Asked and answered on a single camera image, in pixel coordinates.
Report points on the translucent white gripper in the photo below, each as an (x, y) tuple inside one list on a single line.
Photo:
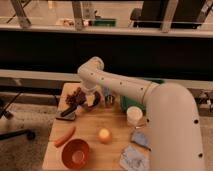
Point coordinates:
[(90, 98)]

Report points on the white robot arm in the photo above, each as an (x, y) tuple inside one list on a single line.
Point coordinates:
[(174, 132)]

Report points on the dark purple bowl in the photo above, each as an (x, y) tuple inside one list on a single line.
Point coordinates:
[(96, 102)]

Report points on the dark grape bunch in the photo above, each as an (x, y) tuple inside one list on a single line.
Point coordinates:
[(76, 98)]

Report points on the blue-lidded metal cup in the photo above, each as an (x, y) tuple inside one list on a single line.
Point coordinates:
[(109, 99)]

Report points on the green plastic tray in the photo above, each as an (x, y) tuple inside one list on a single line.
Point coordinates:
[(126, 102)]

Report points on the yellow onion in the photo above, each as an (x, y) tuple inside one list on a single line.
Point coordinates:
[(104, 136)]

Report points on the white lidded jar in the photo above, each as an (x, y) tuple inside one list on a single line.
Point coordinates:
[(134, 115)]

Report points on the orange carrot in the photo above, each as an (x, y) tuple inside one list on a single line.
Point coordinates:
[(63, 139)]

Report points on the red bowl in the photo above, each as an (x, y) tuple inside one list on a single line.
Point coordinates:
[(75, 154)]

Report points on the blue sponge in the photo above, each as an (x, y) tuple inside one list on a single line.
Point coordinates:
[(139, 138)]

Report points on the blue crumpled cloth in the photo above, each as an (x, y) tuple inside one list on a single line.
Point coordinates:
[(133, 160)]

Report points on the black chair background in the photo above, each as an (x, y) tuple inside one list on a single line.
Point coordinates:
[(177, 14)]

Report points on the black-handled spatula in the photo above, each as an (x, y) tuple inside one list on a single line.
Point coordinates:
[(68, 114)]

